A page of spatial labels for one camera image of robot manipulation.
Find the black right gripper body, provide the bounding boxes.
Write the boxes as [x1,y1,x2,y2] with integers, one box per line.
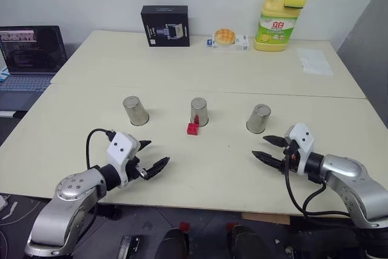
[281,140,301,175]

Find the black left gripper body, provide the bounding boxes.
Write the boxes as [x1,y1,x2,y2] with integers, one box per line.
[124,141,149,183]

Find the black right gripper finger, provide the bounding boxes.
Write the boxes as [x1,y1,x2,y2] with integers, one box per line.
[251,150,286,172]
[262,135,288,149]

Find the steel cup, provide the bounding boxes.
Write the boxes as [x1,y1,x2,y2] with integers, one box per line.
[246,103,272,134]
[122,95,150,126]
[190,97,210,128]

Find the black table clamp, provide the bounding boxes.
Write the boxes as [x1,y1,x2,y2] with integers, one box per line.
[96,203,121,220]

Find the brown cardboard piece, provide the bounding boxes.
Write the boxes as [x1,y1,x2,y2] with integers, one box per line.
[241,212,292,226]

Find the black rectangular device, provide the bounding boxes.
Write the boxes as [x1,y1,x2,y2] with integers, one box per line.
[120,234,144,259]

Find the dark rounded shape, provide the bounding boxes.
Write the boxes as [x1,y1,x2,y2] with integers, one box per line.
[162,227,191,259]
[227,224,265,259]

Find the white paper sheet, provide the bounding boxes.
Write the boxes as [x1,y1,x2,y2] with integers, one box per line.
[295,47,334,76]

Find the white blue flat box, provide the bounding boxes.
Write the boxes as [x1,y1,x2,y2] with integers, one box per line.
[207,35,250,52]

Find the round golden bread bun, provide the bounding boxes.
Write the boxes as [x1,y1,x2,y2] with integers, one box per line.
[213,28,236,47]

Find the yellow dish soap bottle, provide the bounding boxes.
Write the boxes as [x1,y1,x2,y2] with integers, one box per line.
[253,0,304,52]

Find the black product box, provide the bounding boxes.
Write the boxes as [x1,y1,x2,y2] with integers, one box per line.
[140,5,191,48]

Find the grey open laptop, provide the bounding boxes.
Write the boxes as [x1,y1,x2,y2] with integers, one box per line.
[0,25,69,112]

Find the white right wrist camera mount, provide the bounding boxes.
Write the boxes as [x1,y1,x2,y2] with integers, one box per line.
[284,123,316,176]

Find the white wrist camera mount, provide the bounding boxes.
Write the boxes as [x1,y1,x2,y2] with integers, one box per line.
[284,123,316,176]
[106,132,141,190]

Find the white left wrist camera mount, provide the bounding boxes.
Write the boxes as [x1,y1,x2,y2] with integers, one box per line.
[106,132,141,190]

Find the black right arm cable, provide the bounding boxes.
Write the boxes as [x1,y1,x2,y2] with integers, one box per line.
[283,149,353,219]

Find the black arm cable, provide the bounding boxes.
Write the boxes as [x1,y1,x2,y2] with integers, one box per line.
[283,149,353,219]
[85,128,116,170]

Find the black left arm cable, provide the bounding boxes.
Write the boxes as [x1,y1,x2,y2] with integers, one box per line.
[85,128,116,170]

